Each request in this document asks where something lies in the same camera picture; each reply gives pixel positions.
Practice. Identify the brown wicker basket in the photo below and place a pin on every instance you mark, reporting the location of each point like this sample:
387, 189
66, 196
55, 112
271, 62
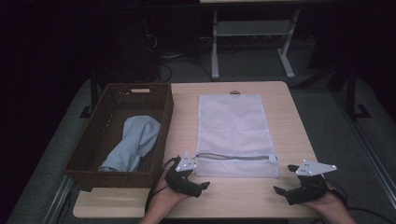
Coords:
93, 179

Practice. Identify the white metal desk frame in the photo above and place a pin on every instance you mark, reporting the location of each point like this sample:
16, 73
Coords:
214, 62

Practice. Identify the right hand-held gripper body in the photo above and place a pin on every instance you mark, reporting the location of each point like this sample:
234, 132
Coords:
311, 189

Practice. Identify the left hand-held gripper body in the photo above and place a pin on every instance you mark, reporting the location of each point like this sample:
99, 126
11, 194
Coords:
180, 183

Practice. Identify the person's left hand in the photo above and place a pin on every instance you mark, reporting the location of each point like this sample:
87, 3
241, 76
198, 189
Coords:
166, 199

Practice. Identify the person's right hand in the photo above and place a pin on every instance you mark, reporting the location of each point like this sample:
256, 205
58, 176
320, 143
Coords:
330, 203

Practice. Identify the aluminium floor rail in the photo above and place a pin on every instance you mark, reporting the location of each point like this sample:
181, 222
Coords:
370, 155
59, 199

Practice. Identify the round table grommet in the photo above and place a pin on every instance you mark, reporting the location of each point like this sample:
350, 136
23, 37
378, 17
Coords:
235, 92

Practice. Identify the white mesh laundry bag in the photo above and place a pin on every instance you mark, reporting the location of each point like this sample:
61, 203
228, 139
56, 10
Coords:
233, 124

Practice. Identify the black metal stand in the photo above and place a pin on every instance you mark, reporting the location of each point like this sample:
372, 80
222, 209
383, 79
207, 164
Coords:
351, 93
94, 93

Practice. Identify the light blue cloth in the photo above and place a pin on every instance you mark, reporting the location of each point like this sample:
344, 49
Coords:
137, 140

